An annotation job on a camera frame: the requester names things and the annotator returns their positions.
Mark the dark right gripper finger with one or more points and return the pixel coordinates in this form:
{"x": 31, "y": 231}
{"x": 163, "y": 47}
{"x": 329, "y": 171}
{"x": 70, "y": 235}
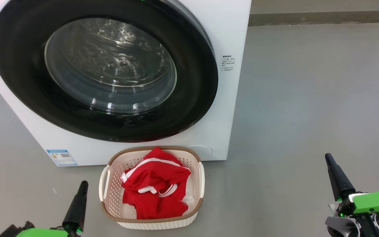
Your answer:
{"x": 341, "y": 181}

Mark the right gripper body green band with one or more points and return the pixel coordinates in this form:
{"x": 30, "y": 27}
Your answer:
{"x": 377, "y": 202}

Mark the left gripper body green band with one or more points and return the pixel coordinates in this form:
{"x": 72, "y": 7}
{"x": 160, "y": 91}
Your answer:
{"x": 41, "y": 233}

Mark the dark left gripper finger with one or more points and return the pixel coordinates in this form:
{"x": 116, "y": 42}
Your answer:
{"x": 77, "y": 210}

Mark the red garment with white trim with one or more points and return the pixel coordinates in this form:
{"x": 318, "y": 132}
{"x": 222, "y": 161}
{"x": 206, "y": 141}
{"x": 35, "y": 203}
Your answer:
{"x": 156, "y": 171}

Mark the black round glass washer door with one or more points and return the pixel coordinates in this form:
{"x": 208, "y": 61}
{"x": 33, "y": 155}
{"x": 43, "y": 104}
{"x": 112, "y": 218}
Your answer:
{"x": 110, "y": 65}

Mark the cream perforated basket brown rim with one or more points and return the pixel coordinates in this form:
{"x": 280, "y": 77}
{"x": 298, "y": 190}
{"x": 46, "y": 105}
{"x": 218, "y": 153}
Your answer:
{"x": 110, "y": 194}

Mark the white front-load washing machine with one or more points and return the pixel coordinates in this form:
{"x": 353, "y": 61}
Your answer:
{"x": 232, "y": 115}

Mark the blue energy label sticker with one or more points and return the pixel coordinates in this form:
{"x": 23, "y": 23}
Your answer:
{"x": 61, "y": 158}

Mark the round white filter cover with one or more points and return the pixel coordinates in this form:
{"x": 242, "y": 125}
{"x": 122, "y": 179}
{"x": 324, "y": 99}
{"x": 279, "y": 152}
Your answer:
{"x": 201, "y": 150}

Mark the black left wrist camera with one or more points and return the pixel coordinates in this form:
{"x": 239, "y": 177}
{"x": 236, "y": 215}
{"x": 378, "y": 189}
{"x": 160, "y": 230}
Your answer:
{"x": 12, "y": 232}

